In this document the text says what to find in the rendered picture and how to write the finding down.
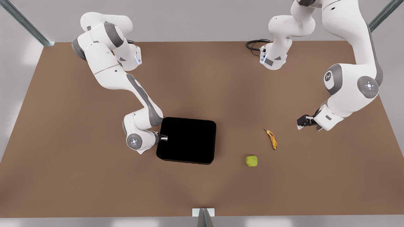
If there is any black square tray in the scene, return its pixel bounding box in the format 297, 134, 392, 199
156, 117, 217, 165

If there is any silver frame post with foot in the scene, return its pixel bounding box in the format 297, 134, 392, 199
192, 208, 215, 227

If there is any yellow banana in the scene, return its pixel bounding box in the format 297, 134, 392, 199
264, 129, 278, 150

